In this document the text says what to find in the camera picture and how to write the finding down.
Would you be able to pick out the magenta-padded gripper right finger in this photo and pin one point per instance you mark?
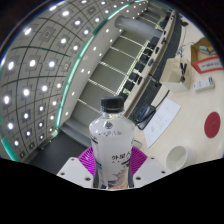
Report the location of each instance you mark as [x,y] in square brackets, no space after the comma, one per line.
[138,160]

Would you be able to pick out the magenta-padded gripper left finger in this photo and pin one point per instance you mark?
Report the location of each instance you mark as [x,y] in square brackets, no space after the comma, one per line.
[86,160]

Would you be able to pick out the white drink bottle black cap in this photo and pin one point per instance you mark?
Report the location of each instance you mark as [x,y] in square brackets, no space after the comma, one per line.
[111,140]

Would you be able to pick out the black desk telephone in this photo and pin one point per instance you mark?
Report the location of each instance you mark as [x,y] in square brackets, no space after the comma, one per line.
[144,117]

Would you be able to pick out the white printed paper sheet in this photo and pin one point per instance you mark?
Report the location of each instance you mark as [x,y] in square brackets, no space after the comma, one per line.
[163,120]

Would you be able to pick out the flat round red coaster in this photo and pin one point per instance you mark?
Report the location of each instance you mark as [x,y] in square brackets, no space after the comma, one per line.
[212,125]

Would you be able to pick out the round recessed ceiling lights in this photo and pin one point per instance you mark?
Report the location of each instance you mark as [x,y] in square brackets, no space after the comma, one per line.
[26,92]

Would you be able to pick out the row of black office chairs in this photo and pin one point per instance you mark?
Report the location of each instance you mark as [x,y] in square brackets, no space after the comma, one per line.
[141,65]

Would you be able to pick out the black tools in beige box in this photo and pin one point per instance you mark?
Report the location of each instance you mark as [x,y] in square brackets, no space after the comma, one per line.
[182,71]

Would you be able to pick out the open brown box red label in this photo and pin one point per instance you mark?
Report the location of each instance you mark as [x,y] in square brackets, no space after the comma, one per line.
[208,63]

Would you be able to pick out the long curved conference desk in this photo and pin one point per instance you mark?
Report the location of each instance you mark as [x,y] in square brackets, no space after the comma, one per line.
[166,43]

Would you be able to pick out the teal grey board eraser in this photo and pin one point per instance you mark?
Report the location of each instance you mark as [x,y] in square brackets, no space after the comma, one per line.
[206,49]

